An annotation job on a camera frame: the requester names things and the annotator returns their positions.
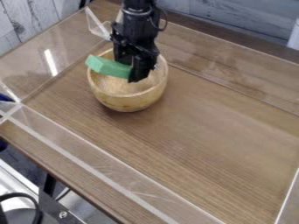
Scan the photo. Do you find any black cable lower left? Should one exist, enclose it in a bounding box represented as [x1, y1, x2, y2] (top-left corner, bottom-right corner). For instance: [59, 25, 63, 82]
[0, 192, 44, 224]

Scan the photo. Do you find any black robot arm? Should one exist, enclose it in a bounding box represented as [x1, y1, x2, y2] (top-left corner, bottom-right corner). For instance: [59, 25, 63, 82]
[111, 0, 160, 82]

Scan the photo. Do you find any black table leg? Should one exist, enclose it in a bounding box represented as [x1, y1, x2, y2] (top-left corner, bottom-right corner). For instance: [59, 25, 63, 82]
[43, 174, 58, 197]

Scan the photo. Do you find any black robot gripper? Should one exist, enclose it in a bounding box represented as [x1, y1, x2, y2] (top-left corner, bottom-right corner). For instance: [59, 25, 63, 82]
[111, 10, 160, 82]

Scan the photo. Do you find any green rectangular block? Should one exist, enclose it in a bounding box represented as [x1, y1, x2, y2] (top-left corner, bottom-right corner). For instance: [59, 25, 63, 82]
[86, 55, 131, 79]

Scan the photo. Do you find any clear acrylic tray enclosure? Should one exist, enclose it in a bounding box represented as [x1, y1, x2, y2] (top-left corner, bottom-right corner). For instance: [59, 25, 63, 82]
[0, 11, 299, 224]

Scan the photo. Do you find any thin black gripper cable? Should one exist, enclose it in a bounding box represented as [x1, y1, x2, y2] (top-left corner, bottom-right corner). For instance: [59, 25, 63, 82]
[150, 7, 170, 32]

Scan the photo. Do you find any light wooden bowl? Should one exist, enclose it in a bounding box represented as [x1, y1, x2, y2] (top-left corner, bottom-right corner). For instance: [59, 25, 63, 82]
[86, 48, 168, 112]

